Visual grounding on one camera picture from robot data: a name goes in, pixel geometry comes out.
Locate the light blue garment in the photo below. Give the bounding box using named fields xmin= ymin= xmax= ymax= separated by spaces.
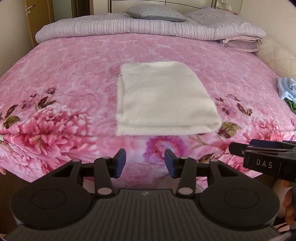
xmin=277 ymin=77 xmax=296 ymax=101

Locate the cream padded headboard cushion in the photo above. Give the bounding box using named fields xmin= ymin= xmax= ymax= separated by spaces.
xmin=258 ymin=36 xmax=296 ymax=80

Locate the pink rose blanket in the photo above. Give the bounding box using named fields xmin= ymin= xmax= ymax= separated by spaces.
xmin=1 ymin=34 xmax=295 ymax=189

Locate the grey checked pillow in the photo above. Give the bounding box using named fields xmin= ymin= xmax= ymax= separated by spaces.
xmin=125 ymin=4 xmax=186 ymax=22

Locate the wooden door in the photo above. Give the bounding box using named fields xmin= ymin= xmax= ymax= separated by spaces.
xmin=23 ymin=0 xmax=55 ymax=48

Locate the cream wardrobe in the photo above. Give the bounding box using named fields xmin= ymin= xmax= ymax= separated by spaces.
xmin=108 ymin=0 xmax=217 ymax=14

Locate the round vanity mirror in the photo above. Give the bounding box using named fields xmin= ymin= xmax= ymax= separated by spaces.
xmin=215 ymin=0 xmax=243 ymax=15

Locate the cream knit sweater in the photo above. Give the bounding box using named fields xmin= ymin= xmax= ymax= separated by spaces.
xmin=116 ymin=61 xmax=222 ymax=136

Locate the person's right hand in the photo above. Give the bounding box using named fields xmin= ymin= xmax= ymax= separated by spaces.
xmin=281 ymin=180 xmax=295 ymax=226

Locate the green knit garment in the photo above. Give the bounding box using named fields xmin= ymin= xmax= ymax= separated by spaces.
xmin=284 ymin=98 xmax=296 ymax=114

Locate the lilac striped quilt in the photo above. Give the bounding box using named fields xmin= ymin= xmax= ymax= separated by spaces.
xmin=35 ymin=8 xmax=266 ymax=44

